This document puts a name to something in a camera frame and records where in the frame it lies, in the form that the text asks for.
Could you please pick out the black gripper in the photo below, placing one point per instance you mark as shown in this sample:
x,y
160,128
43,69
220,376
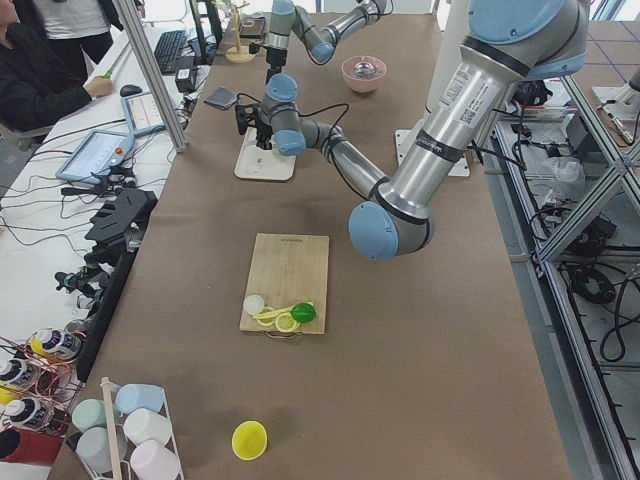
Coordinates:
x,y
264,131
274,58

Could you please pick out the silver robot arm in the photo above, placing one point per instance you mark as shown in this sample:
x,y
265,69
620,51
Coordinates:
x,y
320,42
507,42

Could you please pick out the green bowl stack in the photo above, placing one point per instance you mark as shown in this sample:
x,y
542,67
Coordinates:
x,y
275,149

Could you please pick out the large pink ice bowl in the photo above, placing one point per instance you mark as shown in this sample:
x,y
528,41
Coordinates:
x,y
358,85

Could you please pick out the yellow plastic spoon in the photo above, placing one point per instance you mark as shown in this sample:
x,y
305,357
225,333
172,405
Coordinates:
x,y
272,313

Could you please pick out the cream rabbit tray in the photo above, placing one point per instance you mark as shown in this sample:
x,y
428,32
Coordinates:
x,y
254,163

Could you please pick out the wooden mug tree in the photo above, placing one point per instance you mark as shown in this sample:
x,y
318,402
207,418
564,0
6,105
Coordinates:
x,y
238,53

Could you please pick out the grey folded cloth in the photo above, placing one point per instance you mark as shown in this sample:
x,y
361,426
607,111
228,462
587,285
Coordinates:
x,y
222,98

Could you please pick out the black keyboard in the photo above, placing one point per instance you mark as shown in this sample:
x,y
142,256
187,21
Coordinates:
x,y
168,50

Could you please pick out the blue teach pendant far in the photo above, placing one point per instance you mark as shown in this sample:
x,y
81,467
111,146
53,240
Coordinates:
x,y
142,114

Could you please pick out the blue teach pendant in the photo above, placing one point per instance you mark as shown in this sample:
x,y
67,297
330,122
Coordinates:
x,y
95,156
142,114

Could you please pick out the bamboo cutting board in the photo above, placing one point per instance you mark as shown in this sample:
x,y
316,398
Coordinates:
x,y
287,269

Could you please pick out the computer mouse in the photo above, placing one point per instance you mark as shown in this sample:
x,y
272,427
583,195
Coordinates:
x,y
129,90

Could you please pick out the blue teach pendant near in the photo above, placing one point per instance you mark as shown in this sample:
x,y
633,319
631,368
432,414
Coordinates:
x,y
95,156

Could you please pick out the black tool stand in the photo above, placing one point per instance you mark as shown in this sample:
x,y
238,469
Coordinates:
x,y
131,205

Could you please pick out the white garlic bulb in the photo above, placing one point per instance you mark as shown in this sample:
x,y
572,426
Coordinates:
x,y
253,304

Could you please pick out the green lime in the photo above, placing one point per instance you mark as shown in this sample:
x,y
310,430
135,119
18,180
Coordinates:
x,y
303,312

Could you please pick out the lemon slice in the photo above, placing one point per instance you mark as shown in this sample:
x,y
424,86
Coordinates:
x,y
286,323

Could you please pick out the standing person white shirt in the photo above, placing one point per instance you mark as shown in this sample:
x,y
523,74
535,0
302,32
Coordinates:
x,y
75,29

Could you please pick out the seated person in black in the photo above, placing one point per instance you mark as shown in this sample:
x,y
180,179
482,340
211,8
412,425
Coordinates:
x,y
37,90

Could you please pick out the blue cup in rack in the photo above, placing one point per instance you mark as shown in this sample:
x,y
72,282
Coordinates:
x,y
134,396

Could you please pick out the yellow sauce bottle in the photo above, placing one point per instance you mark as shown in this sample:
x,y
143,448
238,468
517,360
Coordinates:
x,y
56,344

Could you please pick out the yellow cup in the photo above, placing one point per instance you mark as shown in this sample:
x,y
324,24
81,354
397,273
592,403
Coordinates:
x,y
249,440

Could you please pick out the white cup in rack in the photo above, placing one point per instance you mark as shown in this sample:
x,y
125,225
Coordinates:
x,y
142,425

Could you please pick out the white dish rack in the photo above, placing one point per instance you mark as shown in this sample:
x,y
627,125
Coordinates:
x,y
120,446

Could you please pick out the green cup in rack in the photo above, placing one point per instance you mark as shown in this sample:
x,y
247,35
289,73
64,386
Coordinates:
x,y
88,414

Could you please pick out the pink cup in rack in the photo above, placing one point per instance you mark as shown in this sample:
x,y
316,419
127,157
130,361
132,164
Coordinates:
x,y
151,460

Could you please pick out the grey cup in rack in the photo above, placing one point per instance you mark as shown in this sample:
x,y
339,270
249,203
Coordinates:
x,y
93,449

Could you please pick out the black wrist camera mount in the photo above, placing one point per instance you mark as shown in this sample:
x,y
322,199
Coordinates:
x,y
247,116

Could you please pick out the aluminium frame post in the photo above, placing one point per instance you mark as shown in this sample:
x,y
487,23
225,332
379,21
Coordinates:
x,y
141,48

